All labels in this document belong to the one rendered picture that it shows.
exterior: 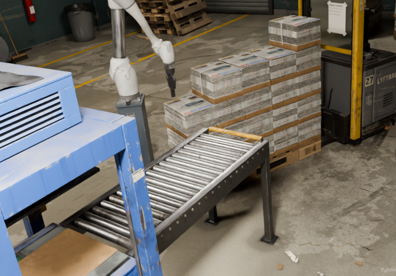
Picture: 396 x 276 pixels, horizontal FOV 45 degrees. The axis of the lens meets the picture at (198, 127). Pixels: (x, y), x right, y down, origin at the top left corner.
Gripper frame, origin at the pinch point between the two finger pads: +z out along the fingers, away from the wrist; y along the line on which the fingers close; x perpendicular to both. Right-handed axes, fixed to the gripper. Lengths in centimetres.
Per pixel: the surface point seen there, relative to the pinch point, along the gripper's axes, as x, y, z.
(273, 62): -88, -18, -7
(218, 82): -32.2, -18.8, -4.2
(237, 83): -50, -19, 1
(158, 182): 63, -92, 17
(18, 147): 141, -163, -61
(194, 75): -27.8, 10.9, -5.3
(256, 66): -71, -18, -8
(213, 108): -24.8, -19.0, 15.8
